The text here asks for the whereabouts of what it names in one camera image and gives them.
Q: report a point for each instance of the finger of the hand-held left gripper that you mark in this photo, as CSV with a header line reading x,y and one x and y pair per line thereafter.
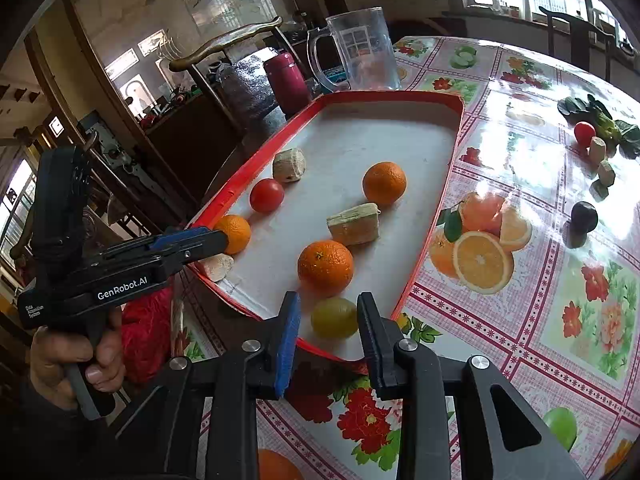
x,y
200,250
175,234

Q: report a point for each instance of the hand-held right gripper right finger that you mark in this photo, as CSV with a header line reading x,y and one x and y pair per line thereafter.
x,y
372,340

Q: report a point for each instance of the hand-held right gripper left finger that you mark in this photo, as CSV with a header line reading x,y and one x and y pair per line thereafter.
x,y
287,345

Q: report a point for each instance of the tan sugarcane chunk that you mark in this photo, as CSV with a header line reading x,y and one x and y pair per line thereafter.
x,y
289,165
354,223
216,266

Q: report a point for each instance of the orange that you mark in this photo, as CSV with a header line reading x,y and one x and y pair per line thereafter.
x,y
384,183
234,233
325,267

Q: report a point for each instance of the green round fruit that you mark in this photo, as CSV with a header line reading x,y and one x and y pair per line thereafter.
x,y
334,317

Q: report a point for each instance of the large red tomato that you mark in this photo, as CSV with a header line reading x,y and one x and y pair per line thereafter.
x,y
266,195

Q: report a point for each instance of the red tray white inside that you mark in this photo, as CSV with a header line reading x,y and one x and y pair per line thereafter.
x,y
350,135

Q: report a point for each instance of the person's left hand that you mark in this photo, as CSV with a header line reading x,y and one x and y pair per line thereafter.
x,y
55,355

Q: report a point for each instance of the red plastic bag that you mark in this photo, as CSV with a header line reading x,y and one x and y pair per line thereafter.
x,y
147,330

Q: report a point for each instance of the metal door lock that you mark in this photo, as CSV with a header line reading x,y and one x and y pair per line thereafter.
x,y
107,152

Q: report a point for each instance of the fruit printed tablecloth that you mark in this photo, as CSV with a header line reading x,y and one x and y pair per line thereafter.
x,y
500,350

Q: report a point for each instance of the red thermos bottle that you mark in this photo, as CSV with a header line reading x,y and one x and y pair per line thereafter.
x,y
287,85

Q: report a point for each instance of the dark plum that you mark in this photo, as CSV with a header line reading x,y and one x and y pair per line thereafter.
x,y
584,216

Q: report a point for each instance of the clear plastic pitcher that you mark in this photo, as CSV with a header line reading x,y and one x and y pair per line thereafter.
x,y
365,50

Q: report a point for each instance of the small pale sugarcane chunk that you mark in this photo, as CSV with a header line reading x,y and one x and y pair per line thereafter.
x,y
606,173
597,149

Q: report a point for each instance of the small red tomato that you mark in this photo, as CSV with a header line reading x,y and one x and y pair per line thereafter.
x,y
583,133

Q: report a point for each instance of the leafy green vegetable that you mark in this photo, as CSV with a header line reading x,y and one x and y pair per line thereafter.
x,y
607,125

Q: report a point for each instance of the dark wooden chair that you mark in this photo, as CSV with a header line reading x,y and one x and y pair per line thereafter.
x,y
580,45

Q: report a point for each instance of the wooden chair curved rail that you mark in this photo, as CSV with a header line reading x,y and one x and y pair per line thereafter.
x,y
225,42

